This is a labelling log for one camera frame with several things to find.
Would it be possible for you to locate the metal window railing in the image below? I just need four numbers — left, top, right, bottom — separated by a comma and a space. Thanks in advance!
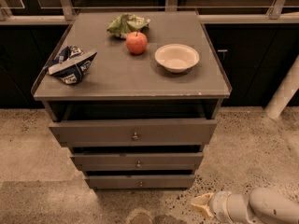
0, 0, 299, 25

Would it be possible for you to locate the grey drawer cabinet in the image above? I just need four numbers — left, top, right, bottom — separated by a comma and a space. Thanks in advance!
32, 11, 231, 178

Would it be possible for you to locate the white pillar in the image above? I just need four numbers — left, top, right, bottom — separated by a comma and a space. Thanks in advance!
264, 55, 299, 119

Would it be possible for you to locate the grey middle drawer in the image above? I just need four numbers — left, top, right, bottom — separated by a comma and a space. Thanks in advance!
71, 152, 203, 171

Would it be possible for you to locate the grey top drawer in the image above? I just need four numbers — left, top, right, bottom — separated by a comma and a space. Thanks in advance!
50, 119, 217, 147

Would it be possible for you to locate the white bowl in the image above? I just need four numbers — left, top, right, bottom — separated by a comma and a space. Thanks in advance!
155, 44, 200, 73

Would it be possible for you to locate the grey drawer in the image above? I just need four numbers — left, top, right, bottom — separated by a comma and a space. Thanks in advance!
86, 175, 195, 189
50, 119, 217, 147
71, 152, 203, 171

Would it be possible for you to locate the blue chip bag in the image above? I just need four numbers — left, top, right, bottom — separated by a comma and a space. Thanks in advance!
46, 46, 97, 85

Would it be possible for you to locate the green chip bag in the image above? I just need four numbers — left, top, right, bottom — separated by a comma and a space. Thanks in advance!
107, 13, 150, 39

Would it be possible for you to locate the red apple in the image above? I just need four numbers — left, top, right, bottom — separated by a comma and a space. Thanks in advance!
126, 32, 148, 55

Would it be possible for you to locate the grey bottom drawer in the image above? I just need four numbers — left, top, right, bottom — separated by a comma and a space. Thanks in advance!
86, 175, 195, 189

